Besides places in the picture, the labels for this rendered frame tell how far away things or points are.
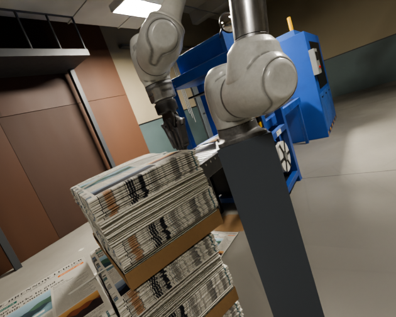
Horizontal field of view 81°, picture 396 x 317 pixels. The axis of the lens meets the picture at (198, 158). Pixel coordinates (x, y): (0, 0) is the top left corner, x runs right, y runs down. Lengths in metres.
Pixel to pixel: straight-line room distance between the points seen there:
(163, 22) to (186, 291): 0.64
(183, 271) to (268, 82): 0.52
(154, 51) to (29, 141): 3.89
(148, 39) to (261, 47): 0.29
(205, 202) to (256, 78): 0.34
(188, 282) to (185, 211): 0.18
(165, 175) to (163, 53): 0.29
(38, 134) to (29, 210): 1.17
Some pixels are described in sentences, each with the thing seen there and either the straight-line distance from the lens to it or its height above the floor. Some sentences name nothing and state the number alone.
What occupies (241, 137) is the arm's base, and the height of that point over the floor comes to 1.01.
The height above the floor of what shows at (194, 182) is 0.98.
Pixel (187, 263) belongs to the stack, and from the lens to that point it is 0.65.
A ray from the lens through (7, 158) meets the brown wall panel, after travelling 4.28.
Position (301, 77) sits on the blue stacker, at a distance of 4.40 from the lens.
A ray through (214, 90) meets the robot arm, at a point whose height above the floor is 1.20.
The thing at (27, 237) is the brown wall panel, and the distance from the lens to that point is 4.31.
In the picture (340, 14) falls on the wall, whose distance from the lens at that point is 9.56.
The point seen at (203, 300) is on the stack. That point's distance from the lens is 0.71.
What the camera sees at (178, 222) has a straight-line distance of 0.59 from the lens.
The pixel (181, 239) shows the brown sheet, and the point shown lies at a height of 0.87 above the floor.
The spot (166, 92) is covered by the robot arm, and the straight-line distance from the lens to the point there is 0.77.
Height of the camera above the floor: 1.15
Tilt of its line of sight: 11 degrees down
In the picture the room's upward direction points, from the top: 20 degrees counter-clockwise
